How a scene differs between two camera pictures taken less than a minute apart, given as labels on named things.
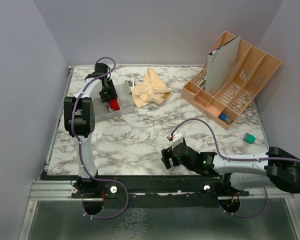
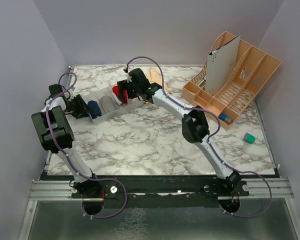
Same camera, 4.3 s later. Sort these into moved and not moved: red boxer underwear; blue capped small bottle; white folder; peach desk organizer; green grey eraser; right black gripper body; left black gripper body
Moved: right black gripper body; red boxer underwear; left black gripper body
Not moved: peach desk organizer; white folder; blue capped small bottle; green grey eraser
